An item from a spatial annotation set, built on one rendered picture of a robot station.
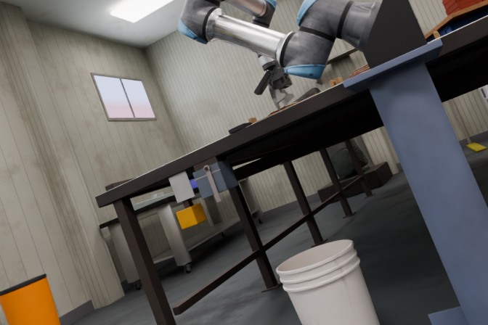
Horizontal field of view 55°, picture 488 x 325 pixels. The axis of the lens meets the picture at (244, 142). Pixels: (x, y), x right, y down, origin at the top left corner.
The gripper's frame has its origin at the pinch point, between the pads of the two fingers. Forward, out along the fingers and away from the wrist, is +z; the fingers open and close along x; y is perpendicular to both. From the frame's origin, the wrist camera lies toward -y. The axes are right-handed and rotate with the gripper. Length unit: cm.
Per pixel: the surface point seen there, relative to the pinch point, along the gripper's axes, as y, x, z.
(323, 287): 5, -42, 66
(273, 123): 2.5, -22.8, 6.4
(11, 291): -274, 46, 39
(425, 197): 48, -53, 45
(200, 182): -37.5, -23.0, 17.1
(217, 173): -28.3, -23.3, 16.3
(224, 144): -20.9, -22.0, 6.1
